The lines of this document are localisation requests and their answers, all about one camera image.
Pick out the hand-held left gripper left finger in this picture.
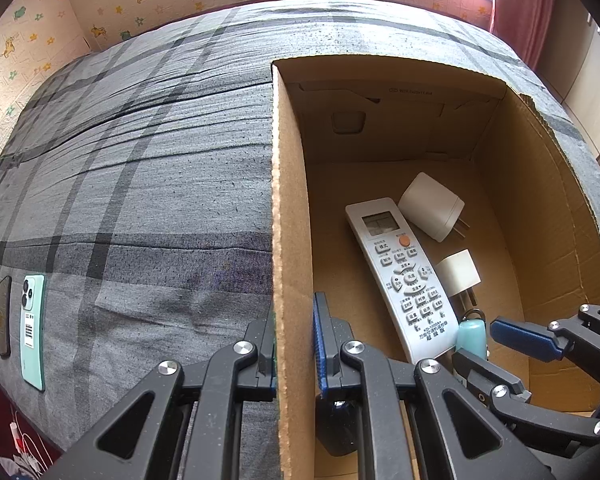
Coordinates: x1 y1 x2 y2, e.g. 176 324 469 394
40 317 281 480

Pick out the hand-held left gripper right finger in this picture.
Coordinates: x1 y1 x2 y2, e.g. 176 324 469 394
312 291 556 480

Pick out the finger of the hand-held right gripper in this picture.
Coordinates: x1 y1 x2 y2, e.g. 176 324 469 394
490 304 600 396
451 349 600 456

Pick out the teal bottle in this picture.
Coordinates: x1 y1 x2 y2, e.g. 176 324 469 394
455 309 491 361

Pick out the dark blue round cap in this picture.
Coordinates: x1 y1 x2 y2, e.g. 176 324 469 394
314 395 363 457

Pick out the small white charger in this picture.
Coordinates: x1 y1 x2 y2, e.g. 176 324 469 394
434 249 481 311

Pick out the white remote control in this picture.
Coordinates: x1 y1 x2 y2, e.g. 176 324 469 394
345 198 462 365

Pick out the large white charger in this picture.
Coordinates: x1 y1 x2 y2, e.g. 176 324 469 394
397 172 468 243

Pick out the cardboard box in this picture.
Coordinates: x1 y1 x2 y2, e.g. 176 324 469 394
270 55 600 480

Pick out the teal smartphone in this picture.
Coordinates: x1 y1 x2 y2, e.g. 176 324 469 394
20 274 47 392

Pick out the grey plaid blanket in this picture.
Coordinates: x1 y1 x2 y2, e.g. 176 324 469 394
0 0 600 480

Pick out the dark smartphone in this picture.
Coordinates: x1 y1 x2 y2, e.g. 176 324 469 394
0 276 12 358

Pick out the beige wardrobe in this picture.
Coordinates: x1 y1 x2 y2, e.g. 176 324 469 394
535 0 600 181

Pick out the dark red bed sheet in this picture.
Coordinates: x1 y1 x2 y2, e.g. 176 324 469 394
0 355 63 471

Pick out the dark red curtain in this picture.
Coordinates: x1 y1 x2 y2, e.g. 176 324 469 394
490 0 563 73

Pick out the white charging cable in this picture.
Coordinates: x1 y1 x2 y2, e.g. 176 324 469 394
7 407 51 476

